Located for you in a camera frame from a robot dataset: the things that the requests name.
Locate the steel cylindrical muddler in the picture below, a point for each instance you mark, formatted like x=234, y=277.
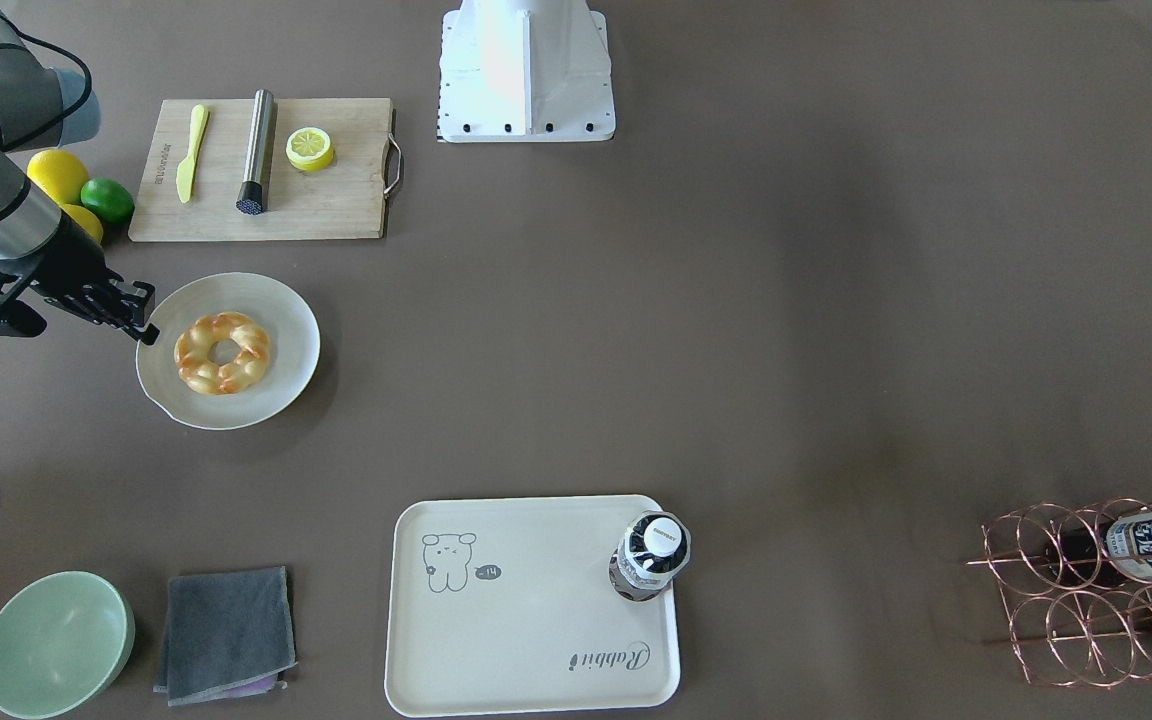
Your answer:
x=253, y=190

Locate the wooden cutting board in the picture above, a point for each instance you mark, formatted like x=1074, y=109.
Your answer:
x=346, y=201

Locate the half lemon slice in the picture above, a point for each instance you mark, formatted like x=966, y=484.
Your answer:
x=309, y=149

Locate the mint green bowl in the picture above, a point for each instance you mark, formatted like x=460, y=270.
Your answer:
x=63, y=640

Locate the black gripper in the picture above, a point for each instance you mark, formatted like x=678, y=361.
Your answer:
x=68, y=266

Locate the green lime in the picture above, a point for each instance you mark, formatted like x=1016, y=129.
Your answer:
x=107, y=199

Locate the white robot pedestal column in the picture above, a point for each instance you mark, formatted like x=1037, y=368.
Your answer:
x=525, y=72

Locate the cream round plate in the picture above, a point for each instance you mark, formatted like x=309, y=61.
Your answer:
x=294, y=348

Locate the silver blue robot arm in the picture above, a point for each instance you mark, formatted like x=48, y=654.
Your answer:
x=39, y=107

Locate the yellow lemon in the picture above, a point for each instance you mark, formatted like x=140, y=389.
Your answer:
x=59, y=173
x=87, y=221

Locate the yellow lemon near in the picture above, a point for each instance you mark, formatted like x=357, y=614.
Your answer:
x=87, y=221

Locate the cream rectangular tray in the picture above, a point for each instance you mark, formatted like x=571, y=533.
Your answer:
x=505, y=606

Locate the dark drink bottle on tray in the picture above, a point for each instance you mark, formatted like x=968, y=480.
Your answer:
x=652, y=551

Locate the copper wire bottle rack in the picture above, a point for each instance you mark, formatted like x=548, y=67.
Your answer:
x=1073, y=619

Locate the glazed braided donut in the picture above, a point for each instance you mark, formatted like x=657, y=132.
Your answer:
x=222, y=354

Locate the yellow plastic knife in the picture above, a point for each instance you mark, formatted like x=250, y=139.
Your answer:
x=186, y=170

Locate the yellow lemon far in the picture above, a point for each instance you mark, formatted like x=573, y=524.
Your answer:
x=59, y=173

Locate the grey folded cloth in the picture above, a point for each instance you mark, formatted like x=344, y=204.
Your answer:
x=226, y=635

